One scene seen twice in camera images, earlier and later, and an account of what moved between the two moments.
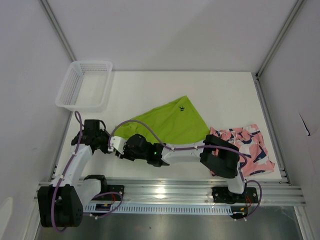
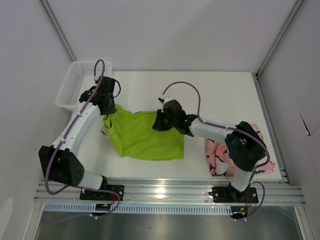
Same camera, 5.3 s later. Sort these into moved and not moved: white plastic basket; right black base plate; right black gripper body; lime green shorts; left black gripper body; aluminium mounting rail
Moved: left black gripper body; lime green shorts; right black gripper body
Not moved: white plastic basket; right black base plate; aluminium mounting rail
